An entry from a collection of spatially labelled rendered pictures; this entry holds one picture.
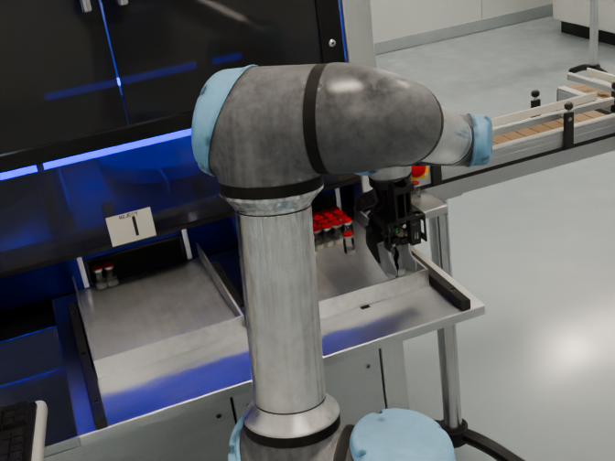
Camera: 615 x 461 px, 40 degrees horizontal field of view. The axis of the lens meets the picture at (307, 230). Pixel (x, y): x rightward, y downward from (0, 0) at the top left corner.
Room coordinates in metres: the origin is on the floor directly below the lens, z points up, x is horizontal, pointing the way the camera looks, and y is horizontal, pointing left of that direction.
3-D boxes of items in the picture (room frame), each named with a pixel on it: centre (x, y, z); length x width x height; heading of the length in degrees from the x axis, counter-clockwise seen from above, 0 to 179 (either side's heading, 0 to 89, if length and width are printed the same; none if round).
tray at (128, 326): (1.37, 0.30, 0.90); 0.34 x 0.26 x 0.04; 17
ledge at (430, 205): (1.70, -0.23, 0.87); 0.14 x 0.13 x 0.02; 17
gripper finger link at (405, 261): (1.30, -0.16, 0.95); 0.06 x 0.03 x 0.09; 17
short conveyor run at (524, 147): (1.88, -0.46, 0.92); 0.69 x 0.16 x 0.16; 107
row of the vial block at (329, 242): (1.53, -0.01, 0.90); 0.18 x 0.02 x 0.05; 106
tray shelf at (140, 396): (1.36, 0.12, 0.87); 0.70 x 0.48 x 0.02; 107
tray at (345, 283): (1.44, -0.03, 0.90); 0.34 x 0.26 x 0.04; 16
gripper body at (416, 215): (1.29, -0.15, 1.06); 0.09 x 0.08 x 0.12; 17
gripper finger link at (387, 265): (1.29, -0.13, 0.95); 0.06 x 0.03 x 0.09; 17
